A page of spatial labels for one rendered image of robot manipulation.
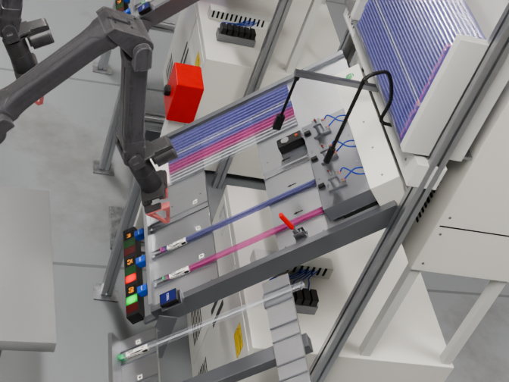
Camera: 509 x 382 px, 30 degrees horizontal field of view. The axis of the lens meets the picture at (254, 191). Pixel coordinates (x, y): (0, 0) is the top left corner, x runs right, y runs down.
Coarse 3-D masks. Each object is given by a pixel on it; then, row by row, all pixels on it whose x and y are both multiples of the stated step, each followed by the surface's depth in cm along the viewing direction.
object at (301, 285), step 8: (288, 288) 229; (296, 288) 228; (264, 296) 230; (272, 296) 229; (280, 296) 229; (248, 304) 231; (256, 304) 230; (224, 312) 233; (232, 312) 232; (240, 312) 231; (208, 320) 233; (216, 320) 232; (192, 328) 234; (200, 328) 233; (168, 336) 235; (176, 336) 234; (184, 336) 235; (152, 344) 236; (160, 344) 236; (120, 360) 238
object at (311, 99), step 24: (336, 72) 286; (312, 96) 283; (336, 96) 278; (312, 120) 276; (264, 144) 279; (264, 168) 272; (288, 168) 267; (312, 192) 257; (288, 216) 255; (288, 240) 249
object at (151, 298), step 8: (144, 216) 279; (144, 224) 277; (144, 232) 275; (152, 256) 269; (152, 264) 267; (152, 272) 264; (152, 280) 261; (152, 288) 259; (152, 296) 256; (152, 304) 254
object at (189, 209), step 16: (192, 176) 285; (176, 192) 283; (192, 192) 280; (176, 208) 278; (192, 208) 275; (208, 208) 272; (176, 224) 274; (192, 224) 270; (208, 224) 267; (160, 240) 272; (176, 240) 269; (192, 240) 266; (208, 240) 263; (160, 256) 268; (176, 256) 265; (192, 256) 262; (208, 256) 259; (160, 272) 264; (192, 272) 258; (208, 272) 255; (160, 288) 260; (176, 288) 257; (192, 288) 254
